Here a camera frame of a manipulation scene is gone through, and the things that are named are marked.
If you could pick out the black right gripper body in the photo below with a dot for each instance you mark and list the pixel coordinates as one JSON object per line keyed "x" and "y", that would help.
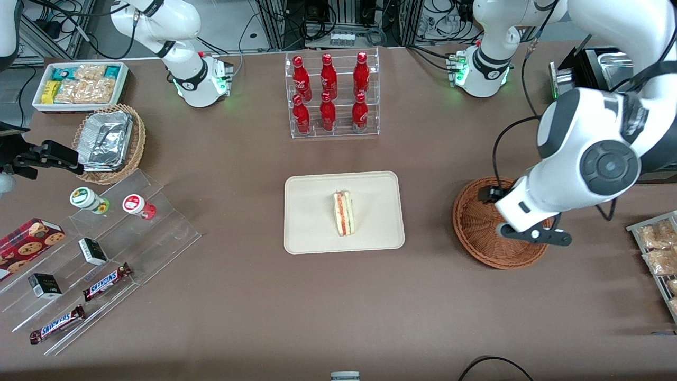
{"x": 27, "y": 157}

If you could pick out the triangle sandwich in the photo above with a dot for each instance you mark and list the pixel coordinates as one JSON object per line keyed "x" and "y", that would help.
{"x": 344, "y": 214}

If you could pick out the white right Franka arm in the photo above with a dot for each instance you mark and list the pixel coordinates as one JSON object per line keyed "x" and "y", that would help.
{"x": 185, "y": 21}

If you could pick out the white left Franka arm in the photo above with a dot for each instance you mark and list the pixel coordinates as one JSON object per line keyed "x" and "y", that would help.
{"x": 560, "y": 180}

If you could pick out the round brown wicker basket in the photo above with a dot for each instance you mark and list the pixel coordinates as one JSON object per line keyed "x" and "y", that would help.
{"x": 476, "y": 233}

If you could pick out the light wicker basket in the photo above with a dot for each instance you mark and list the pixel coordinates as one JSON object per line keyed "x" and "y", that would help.
{"x": 138, "y": 143}

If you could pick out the tray of packaged snacks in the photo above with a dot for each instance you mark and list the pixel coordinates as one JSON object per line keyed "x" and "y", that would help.
{"x": 634, "y": 228}

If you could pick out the beige rectangular tray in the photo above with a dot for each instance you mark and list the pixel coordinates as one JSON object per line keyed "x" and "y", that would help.
{"x": 307, "y": 233}

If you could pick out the aluminium foil container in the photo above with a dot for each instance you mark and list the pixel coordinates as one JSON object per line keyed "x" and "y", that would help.
{"x": 106, "y": 140}

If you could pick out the green lid white jar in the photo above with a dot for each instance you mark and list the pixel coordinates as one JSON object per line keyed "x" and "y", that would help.
{"x": 83, "y": 197}

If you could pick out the white snack bin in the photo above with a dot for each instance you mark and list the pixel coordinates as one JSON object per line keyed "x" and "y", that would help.
{"x": 39, "y": 106}

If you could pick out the yellow snack box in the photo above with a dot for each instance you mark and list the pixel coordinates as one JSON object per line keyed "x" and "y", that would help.
{"x": 50, "y": 92}

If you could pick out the clear cracker bag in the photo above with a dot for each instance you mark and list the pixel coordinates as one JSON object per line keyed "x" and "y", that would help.
{"x": 90, "y": 72}
{"x": 100, "y": 91}
{"x": 71, "y": 92}

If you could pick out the teal snack packet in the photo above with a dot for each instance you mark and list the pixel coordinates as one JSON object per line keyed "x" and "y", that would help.
{"x": 112, "y": 71}
{"x": 63, "y": 73}

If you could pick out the red lid white jar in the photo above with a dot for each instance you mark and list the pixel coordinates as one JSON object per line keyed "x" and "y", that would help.
{"x": 135, "y": 203}

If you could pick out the red cookie box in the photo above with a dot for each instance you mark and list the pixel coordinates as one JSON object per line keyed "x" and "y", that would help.
{"x": 26, "y": 246}

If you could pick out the bagged fried snack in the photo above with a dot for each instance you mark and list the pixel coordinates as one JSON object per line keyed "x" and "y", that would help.
{"x": 656, "y": 235}
{"x": 661, "y": 262}

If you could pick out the small black box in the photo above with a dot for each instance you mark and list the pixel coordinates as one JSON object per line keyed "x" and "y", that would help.
{"x": 93, "y": 251}
{"x": 45, "y": 286}

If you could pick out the clear acrylic stepped display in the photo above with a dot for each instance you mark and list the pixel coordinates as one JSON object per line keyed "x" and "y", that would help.
{"x": 158, "y": 233}

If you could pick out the Snickers chocolate bar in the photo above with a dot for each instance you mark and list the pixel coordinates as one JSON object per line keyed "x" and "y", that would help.
{"x": 106, "y": 282}
{"x": 57, "y": 324}

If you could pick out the black food warmer cabinet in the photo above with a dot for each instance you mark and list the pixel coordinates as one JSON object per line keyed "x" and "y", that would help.
{"x": 587, "y": 63}

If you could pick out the steel warmer pan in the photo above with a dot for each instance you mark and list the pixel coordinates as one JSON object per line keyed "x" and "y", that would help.
{"x": 616, "y": 69}

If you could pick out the red cola bottle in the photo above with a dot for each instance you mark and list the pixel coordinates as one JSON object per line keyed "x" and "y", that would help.
{"x": 328, "y": 115}
{"x": 361, "y": 76}
{"x": 328, "y": 79}
{"x": 360, "y": 114}
{"x": 301, "y": 79}
{"x": 301, "y": 117}

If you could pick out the clear acrylic bottle rack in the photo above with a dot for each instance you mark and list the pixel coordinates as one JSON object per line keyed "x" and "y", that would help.
{"x": 341, "y": 114}

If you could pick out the grey box at table edge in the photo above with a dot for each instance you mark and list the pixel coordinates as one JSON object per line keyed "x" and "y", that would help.
{"x": 345, "y": 376}

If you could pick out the white power strip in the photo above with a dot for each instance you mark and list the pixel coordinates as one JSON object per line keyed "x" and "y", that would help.
{"x": 342, "y": 38}

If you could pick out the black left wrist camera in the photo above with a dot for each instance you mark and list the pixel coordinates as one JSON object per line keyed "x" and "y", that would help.
{"x": 489, "y": 193}

